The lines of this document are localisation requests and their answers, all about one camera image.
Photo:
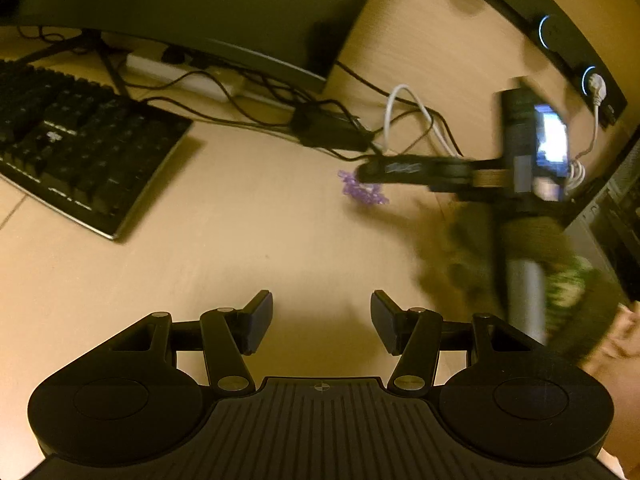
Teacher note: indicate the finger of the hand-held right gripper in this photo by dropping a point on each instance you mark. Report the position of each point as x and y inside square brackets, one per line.
[410, 170]

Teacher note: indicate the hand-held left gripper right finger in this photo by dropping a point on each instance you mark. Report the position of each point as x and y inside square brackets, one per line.
[384, 321]

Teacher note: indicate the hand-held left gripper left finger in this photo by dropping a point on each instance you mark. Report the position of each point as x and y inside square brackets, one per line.
[260, 316]

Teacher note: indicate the person's right forearm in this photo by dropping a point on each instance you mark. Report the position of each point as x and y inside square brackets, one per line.
[470, 260]

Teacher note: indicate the black power adapter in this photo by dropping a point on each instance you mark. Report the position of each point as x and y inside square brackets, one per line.
[330, 130]

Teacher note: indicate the white power strip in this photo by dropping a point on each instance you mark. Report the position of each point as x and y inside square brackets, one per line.
[185, 74]

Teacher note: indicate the black keyboard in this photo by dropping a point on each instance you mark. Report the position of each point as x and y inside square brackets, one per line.
[75, 145]

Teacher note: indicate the black computer monitor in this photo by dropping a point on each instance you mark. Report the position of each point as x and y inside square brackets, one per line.
[175, 0]

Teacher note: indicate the black desk rail blue lights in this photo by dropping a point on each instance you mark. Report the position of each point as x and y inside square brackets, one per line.
[525, 10]

